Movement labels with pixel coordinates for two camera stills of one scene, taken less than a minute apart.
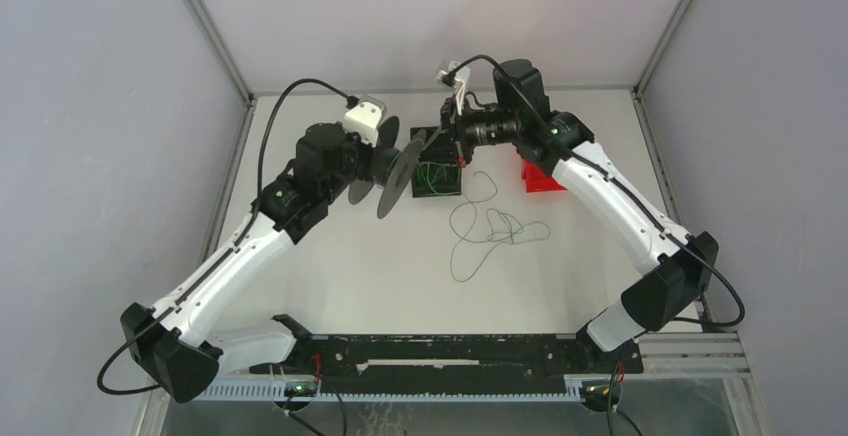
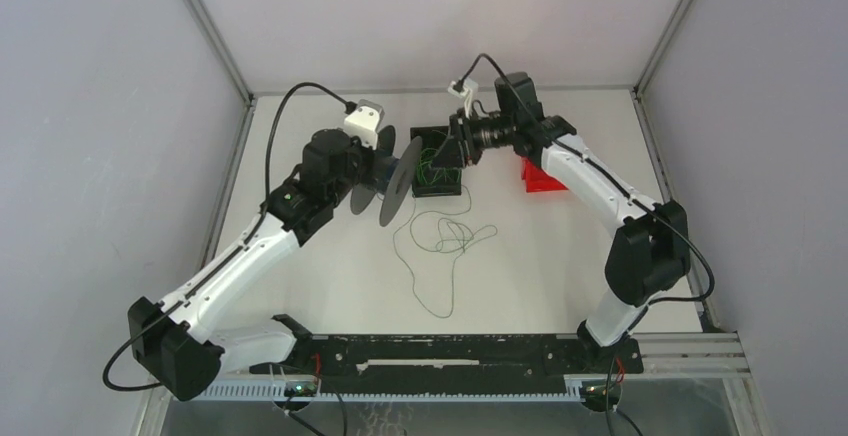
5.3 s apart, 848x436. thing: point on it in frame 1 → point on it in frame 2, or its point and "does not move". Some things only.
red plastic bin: [537, 181] does not move
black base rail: [373, 354] does not move
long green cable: [498, 238] → [453, 236]
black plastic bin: [436, 171] does not move
